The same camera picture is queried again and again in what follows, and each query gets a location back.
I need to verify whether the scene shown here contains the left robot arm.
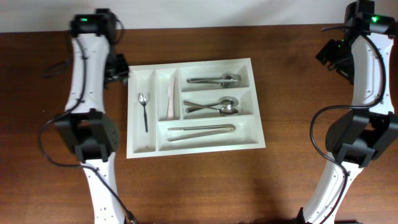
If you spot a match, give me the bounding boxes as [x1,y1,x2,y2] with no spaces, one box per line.
[55,9,129,223]

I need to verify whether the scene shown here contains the left black cable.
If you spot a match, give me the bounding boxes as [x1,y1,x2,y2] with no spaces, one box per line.
[37,18,139,224]

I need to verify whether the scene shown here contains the large metal spoon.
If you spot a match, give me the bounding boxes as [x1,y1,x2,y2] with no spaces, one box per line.
[185,96,239,113]
[183,100,239,116]

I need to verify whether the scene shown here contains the horizontal metal fork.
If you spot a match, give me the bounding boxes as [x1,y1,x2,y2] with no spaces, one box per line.
[187,73,242,83]

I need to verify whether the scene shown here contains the small teaspoon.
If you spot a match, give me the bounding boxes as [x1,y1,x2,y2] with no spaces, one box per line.
[138,93,149,133]

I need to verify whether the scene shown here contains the right black cable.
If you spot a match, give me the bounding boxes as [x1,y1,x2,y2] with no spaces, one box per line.
[310,24,387,224]

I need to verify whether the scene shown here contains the black cable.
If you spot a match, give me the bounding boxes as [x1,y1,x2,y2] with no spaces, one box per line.
[310,24,387,224]
[37,18,139,224]

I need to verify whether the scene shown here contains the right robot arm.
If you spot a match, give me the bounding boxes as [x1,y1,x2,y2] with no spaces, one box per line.
[293,0,397,224]

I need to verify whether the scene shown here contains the white plastic cutlery tray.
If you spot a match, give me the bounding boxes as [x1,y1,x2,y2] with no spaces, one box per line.
[126,58,266,159]

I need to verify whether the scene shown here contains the metal tongs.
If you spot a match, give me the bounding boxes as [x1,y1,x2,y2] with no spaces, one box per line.
[168,124,236,142]

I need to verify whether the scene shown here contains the pink plastic knife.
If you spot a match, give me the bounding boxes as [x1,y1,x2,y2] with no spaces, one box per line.
[167,77,175,120]

